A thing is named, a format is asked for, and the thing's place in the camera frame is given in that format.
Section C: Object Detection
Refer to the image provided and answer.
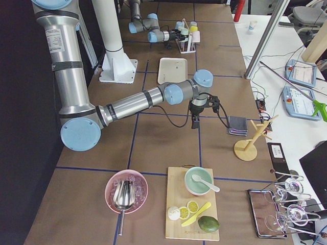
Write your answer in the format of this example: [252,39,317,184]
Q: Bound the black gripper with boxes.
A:
[168,29,187,41]
[189,102,206,129]

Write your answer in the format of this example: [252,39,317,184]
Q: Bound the green cup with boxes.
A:
[180,28,189,37]

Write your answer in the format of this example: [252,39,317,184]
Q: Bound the cream rabbit tray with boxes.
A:
[157,58,188,84]

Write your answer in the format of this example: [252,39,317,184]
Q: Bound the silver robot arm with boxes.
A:
[128,0,189,43]
[32,1,213,151]

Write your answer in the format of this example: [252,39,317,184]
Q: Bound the light blue cup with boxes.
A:
[175,21,184,29]

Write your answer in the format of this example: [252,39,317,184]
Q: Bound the yellow cup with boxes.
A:
[190,26,198,33]

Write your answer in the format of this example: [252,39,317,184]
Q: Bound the pink cup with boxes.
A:
[192,31,201,43]

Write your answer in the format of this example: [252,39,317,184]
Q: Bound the paper cup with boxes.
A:
[248,20,257,34]

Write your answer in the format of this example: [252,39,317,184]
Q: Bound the metal mirror tray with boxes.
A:
[247,189,287,239]

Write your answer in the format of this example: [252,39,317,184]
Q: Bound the grey folded cloth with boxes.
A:
[227,116,248,136]

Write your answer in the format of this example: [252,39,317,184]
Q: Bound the white spoon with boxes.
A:
[192,174,220,192]

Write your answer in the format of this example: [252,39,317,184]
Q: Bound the wooden mug tree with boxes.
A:
[233,115,278,161]

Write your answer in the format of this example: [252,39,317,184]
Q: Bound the green bowl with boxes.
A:
[184,167,213,196]

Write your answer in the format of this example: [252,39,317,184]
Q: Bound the small electronics board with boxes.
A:
[255,99,266,112]

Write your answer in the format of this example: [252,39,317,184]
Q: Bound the wooden cutting board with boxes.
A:
[165,166,220,241]

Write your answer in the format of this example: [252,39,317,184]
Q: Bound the lemon slice upper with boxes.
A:
[186,200,199,213]

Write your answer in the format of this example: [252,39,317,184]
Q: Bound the lemon slice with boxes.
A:
[179,206,190,220]
[186,200,199,213]

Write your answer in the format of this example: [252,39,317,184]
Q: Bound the pink bowl with ice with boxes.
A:
[104,169,148,214]

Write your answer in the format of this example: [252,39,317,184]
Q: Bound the lemon slice lower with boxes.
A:
[179,206,190,220]

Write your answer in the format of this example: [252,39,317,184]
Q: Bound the black box with label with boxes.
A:
[267,142,289,174]

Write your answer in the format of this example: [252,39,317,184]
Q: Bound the yellow plastic knife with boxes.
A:
[181,202,212,227]

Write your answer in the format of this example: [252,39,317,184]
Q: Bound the metal scoop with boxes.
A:
[113,180,135,236]

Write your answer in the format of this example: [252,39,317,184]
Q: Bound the green avocado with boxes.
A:
[198,216,220,233]

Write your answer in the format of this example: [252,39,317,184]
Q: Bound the near teach pendant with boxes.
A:
[283,86,322,121]

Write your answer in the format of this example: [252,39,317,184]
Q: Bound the teach pendant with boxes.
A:
[283,86,322,121]
[286,59,317,88]

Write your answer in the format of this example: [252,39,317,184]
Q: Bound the far teach pendant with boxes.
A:
[286,59,317,88]

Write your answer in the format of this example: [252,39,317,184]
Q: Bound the green tipped metal stand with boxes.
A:
[260,61,327,122]

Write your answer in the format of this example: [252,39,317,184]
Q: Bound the wine glass rack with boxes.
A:
[264,169,326,239]

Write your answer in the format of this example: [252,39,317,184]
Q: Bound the white wire cup rack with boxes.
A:
[176,18,196,54]

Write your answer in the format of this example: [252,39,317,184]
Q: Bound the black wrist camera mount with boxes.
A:
[206,95,220,114]

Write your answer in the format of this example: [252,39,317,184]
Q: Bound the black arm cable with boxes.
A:
[132,15,170,32]
[137,94,231,129]

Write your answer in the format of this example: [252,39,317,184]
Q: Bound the white pedestal column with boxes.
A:
[92,0,138,84]

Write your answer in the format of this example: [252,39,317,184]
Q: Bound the aluminium frame post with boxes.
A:
[244,0,290,80]

